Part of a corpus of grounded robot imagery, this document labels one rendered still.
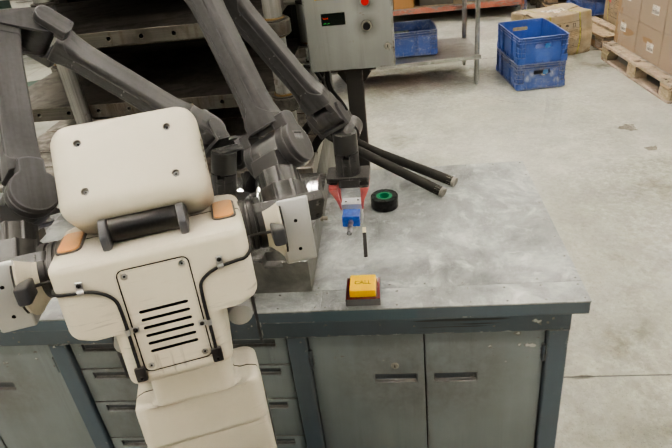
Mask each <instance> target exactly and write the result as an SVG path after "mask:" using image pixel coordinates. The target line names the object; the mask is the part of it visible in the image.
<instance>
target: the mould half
mask: <svg viewBox="0 0 672 448"><path fill-rule="evenodd" d="M299 175H300V178H301V180H302V181H306V185H307V188H308V192H311V191H315V190H322V193H323V196H324V207H323V214H322V216H325V210H326V204H327V197H328V191H329V190H328V184H327V181H326V177H327V175H326V174H325V175H320V173H305V174H299ZM237 191H242V192H243V180H242V177H240V178H237ZM311 222H312V228H313V234H314V240H315V246H316V252H317V257H315V258H311V259H307V260H303V261H299V262H295V263H291V264H288V263H287V261H286V258H285V259H284V261H283V262H282V263H283V267H282V268H264V267H263V262H262V260H263V257H264V253H265V252H276V251H277V250H275V249H274V248H272V247H266V248H262V247H260V249H258V250H256V249H253V251H251V258H252V262H253V267H254V271H255V276H256V281H257V289H256V291H255V293H254V294H258V293H284V292H310V291H312V289H313V283H314V277H315V271H316V265H317V259H318V252H319V246H320V240H321V234H322V228H323V222H324V221H320V218H319V219H315V220H311Z"/></svg>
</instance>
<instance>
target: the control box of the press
mask: <svg viewBox="0 0 672 448"><path fill-rule="evenodd" d="M302 8H303V16H304V24H305V32H306V39H307V47H306V48H305V49H306V57H307V61H309V63H310V71H311V73H313V72H324V73H325V82H326V86H327V88H328V90H329V91H331V93H332V94H333V95H334V96H335V98H336V99H337V100H339V101H340V102H341V103H342V105H343V106H344V107H345V109H346V110H348V108H347V106H346V104H345V103H344V102H343V100H342V99H341V98H340V97H339V95H338V94H337V93H336V92H335V91H334V89H333V87H332V85H331V81H330V71H331V73H334V74H337V73H338V75H339V76H340V77H341V78H342V79H343V80H344V82H345V83H346V84H347V92H348V102H349V111H350V112H351V114H352V115H355V116H357V117H359V118H360V120H361V121H362V124H363V129H362V131H361V134H360V137H359V139H361V140H363V141H365V142H367V143H369V139H368V127H367V114H366V102H365V90H364V82H365V80H366V79H367V77H368V75H369V74H370V72H371V71H373V70H374V69H376V67H387V66H396V59H395V40H394V21H393V2H392V0H302Z"/></svg>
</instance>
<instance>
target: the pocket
mask: <svg viewBox="0 0 672 448"><path fill-rule="evenodd" d="M284 259H285V256H284V255H283V254H282V253H280V252H279V251H276V252H265V253H264V257H263V260H262V262H263V267H264V268H282V267H283V263H282V262H283V261H284Z"/></svg>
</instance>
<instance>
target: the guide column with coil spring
mask: <svg viewBox="0 0 672 448"><path fill-rule="evenodd" d="M50 1H52V0H34V2H35V3H45V2H50ZM56 66H57V69H58V72H59V75H60V77H61V80H62V83H63V86H64V89H65V92H66V95H67V98H68V101H69V103H70V106H71V109H72V112H73V115H74V118H75V121H76V124H77V125H78V124H84V123H89V122H93V120H92V117H91V114H90V111H89V108H88V105H87V102H86V99H85V96H84V93H83V90H82V87H81V84H80V81H79V78H78V75H77V73H76V72H74V71H72V70H70V69H68V68H66V67H63V66H61V65H59V64H56Z"/></svg>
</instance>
